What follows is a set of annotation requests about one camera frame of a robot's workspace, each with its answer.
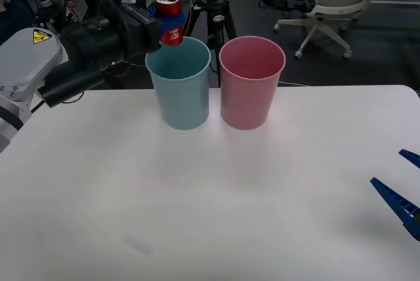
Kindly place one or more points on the pink plastic bin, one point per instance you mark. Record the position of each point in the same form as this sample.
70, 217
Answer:
246, 97

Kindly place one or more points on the black tripod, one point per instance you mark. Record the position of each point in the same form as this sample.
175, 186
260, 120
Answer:
213, 5

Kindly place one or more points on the red drink can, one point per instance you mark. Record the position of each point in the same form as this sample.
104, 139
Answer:
168, 5

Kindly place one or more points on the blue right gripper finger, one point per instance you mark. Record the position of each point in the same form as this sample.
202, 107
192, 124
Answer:
411, 157
398, 205

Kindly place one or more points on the silver and black left arm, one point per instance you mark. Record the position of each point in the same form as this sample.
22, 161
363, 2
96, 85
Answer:
29, 61

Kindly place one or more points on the pale blue plastic bin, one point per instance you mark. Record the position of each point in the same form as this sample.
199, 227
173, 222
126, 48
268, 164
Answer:
182, 97

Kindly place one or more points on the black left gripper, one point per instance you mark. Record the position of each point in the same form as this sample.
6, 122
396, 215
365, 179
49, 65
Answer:
139, 31

